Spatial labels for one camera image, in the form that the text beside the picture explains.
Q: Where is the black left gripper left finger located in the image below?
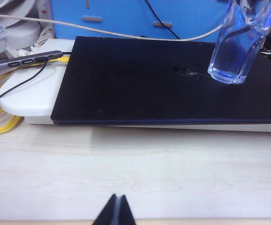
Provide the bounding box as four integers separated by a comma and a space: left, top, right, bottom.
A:
92, 193, 120, 225

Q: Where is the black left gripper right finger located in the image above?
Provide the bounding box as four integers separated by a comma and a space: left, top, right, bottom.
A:
119, 194, 136, 225

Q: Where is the clear mineral water bottle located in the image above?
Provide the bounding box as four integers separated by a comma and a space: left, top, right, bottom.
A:
207, 0, 271, 85

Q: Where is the black closed laptop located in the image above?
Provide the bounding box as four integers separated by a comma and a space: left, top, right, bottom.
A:
50, 36, 271, 126

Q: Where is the white desk riser stand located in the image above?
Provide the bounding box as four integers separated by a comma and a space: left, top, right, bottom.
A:
0, 38, 271, 134

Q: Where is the grey USB hub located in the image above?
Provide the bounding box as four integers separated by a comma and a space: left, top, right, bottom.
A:
0, 50, 63, 72

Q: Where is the crumpled white tissue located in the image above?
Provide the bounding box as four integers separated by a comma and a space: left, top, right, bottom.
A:
6, 38, 53, 59

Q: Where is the blue wooden desk organizer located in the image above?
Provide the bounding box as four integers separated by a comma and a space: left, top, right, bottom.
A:
49, 0, 271, 49

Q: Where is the white desk fan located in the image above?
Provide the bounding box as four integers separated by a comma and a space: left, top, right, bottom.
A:
0, 0, 42, 51

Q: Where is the thin black hub cable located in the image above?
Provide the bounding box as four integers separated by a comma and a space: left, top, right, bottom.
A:
0, 56, 49, 109

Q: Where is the black monitor cable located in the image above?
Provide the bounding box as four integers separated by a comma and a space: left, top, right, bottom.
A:
144, 0, 181, 40

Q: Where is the white cable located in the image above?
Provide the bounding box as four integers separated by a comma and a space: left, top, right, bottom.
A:
0, 13, 223, 42

